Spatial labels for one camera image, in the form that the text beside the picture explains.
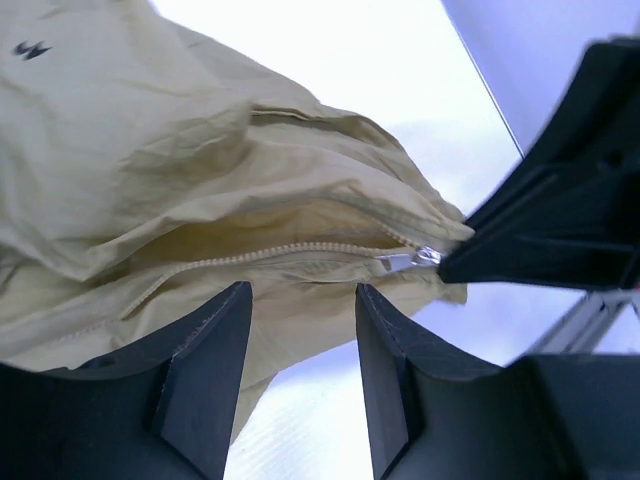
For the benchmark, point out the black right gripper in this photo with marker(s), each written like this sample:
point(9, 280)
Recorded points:
point(568, 215)

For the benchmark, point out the aluminium front rail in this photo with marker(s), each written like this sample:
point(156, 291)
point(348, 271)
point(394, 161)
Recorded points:
point(583, 326)

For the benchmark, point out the olive yellow hooded jacket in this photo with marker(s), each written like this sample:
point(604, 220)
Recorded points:
point(145, 167)

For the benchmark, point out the metal zipper pull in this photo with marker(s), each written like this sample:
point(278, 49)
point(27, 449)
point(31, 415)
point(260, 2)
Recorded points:
point(424, 256)

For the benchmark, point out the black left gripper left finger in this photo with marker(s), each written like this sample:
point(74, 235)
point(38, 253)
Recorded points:
point(160, 408)

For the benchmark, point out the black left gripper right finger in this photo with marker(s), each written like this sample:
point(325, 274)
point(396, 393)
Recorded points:
point(435, 411)

